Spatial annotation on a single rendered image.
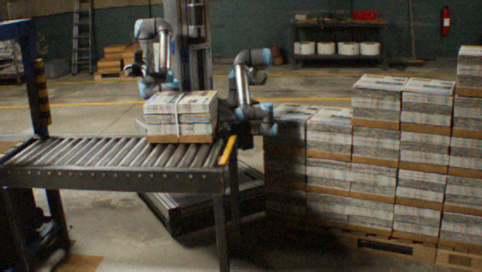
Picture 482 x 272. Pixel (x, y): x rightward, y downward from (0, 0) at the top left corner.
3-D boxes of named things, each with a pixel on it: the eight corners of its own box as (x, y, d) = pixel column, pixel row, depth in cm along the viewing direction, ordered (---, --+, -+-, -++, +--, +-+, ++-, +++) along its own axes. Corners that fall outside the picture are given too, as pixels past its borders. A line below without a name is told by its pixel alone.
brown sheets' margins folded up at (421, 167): (286, 192, 351) (285, 126, 335) (443, 216, 298) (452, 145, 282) (264, 215, 319) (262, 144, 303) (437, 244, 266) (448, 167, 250)
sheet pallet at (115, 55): (164, 69, 946) (163, 40, 928) (153, 77, 868) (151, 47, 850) (110, 71, 962) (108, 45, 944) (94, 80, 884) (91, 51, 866)
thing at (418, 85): (410, 78, 283) (410, 77, 283) (455, 82, 270) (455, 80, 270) (401, 91, 252) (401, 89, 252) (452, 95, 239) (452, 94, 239)
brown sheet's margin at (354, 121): (363, 108, 303) (363, 102, 302) (406, 112, 291) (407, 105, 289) (350, 125, 271) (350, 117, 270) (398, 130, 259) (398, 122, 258)
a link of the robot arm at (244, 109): (230, 46, 293) (236, 115, 272) (248, 46, 294) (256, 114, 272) (230, 57, 304) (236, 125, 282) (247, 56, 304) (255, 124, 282)
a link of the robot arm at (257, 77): (244, 72, 345) (248, 46, 292) (264, 71, 346) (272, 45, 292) (245, 88, 343) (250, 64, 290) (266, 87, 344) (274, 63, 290)
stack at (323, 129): (286, 209, 356) (284, 101, 330) (441, 234, 303) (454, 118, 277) (264, 233, 324) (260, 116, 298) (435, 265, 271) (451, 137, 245)
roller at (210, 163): (225, 145, 276) (225, 136, 275) (211, 177, 232) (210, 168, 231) (217, 145, 277) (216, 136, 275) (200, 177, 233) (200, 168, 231)
